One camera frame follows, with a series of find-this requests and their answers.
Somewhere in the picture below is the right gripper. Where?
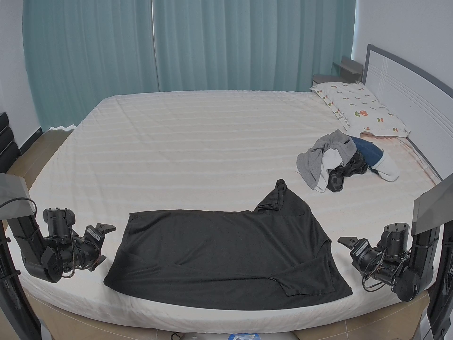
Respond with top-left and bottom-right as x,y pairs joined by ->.
337,237 -> 384,273

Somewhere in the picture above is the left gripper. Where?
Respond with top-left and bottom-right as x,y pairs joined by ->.
71,224 -> 117,272

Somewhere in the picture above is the black T-shirt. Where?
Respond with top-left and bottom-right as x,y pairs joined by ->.
103,179 -> 353,311

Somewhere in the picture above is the pile of clothes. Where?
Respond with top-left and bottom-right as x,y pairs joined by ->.
297,130 -> 400,193

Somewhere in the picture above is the bed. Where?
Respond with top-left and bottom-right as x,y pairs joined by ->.
19,44 -> 453,332

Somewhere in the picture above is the white printed pillow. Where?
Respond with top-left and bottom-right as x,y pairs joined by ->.
309,82 -> 411,138

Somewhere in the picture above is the black chest of drawers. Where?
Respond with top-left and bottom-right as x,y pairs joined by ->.
0,111 -> 20,173

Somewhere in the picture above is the grey bedside table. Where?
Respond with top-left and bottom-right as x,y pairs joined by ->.
312,56 -> 364,84

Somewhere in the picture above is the blue-green curtain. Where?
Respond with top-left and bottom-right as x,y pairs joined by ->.
23,0 -> 160,131
152,0 -> 356,93

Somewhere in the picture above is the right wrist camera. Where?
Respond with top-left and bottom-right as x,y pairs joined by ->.
382,223 -> 412,259

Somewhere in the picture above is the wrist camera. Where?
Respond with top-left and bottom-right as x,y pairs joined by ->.
382,223 -> 412,259
43,208 -> 76,238

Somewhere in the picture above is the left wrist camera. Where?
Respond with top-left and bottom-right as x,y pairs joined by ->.
43,208 -> 76,238

